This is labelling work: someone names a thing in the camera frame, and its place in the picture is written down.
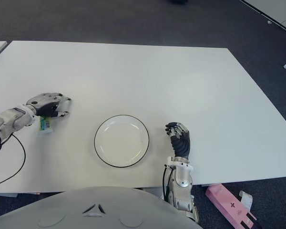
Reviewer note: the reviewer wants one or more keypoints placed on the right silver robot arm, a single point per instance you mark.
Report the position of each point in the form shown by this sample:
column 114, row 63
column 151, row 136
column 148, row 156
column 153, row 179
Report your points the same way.
column 182, row 183

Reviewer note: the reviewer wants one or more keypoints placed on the grey robot torso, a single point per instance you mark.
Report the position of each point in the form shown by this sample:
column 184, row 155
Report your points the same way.
column 85, row 210

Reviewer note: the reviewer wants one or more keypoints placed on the pink cardboard box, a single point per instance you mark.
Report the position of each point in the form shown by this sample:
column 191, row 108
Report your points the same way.
column 228, row 202

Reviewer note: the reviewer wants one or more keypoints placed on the white paper tag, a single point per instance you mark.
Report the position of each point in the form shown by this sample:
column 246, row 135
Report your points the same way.
column 246, row 200

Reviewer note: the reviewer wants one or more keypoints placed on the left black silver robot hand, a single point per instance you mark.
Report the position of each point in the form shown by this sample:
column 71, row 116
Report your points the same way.
column 47, row 102

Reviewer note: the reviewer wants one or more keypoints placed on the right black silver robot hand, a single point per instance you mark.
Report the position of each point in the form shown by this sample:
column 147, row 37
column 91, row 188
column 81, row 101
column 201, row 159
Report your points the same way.
column 182, row 145

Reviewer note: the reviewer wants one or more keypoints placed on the green toothpaste tube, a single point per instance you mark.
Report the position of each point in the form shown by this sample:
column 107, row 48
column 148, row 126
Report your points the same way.
column 45, row 125

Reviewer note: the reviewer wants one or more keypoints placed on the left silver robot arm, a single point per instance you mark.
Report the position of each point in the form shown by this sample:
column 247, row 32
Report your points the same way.
column 9, row 121

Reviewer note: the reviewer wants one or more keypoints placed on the white plate with black rim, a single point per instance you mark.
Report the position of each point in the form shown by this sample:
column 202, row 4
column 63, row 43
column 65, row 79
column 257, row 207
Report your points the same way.
column 121, row 140

